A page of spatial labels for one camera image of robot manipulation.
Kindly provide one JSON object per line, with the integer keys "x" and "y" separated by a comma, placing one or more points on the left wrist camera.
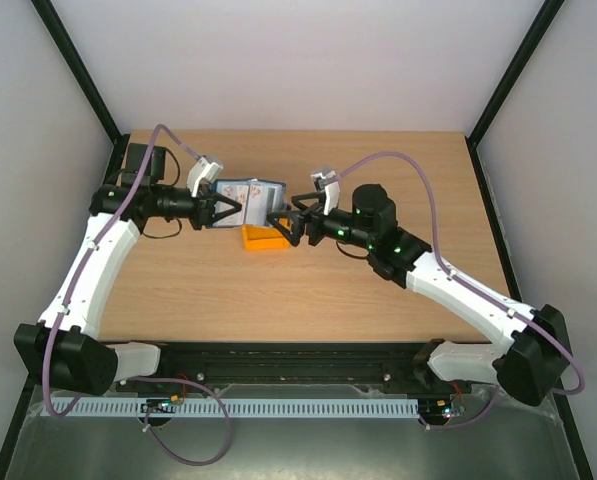
{"x": 206, "y": 170}

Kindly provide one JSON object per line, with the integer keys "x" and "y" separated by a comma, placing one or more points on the black left frame post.
{"x": 70, "y": 54}

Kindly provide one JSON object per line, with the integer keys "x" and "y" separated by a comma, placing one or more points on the blue card holder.
{"x": 258, "y": 199}

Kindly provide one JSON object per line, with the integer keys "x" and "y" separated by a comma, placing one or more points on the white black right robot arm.
{"x": 527, "y": 349}

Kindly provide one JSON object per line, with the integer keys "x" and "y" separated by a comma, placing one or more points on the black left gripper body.
{"x": 198, "y": 218}

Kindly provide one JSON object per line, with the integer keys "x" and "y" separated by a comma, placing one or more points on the black frame post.
{"x": 70, "y": 54}
{"x": 523, "y": 54}

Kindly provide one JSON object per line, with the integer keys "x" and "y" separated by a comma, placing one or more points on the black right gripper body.
{"x": 307, "y": 226}

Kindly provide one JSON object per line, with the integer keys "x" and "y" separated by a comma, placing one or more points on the white slotted cable duct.
{"x": 119, "y": 407}

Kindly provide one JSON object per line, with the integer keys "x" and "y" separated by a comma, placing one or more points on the yellow plastic bin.
{"x": 257, "y": 238}

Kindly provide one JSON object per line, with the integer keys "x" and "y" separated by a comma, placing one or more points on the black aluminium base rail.
{"x": 393, "y": 368}

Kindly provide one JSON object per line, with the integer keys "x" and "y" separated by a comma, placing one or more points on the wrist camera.
{"x": 326, "y": 182}
{"x": 206, "y": 170}

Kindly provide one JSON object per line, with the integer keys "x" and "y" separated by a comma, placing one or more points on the black right frame post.
{"x": 523, "y": 54}

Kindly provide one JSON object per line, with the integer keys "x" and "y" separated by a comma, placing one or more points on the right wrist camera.
{"x": 326, "y": 182}

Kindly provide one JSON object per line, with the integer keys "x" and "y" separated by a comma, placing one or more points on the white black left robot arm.
{"x": 62, "y": 350}

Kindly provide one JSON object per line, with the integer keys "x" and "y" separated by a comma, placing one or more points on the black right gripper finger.
{"x": 289, "y": 224}
{"x": 307, "y": 202}

